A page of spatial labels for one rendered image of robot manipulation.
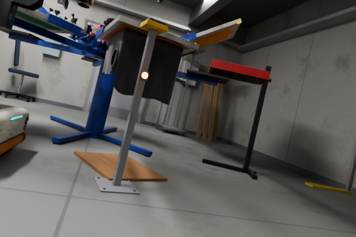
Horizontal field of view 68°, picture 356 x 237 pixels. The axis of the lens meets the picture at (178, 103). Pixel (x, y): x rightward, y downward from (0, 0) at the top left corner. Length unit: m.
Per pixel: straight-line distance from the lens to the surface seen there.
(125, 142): 1.53
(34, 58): 6.32
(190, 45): 1.88
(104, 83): 3.04
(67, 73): 6.18
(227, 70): 2.80
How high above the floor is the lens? 0.50
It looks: 1 degrees up
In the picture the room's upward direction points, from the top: 13 degrees clockwise
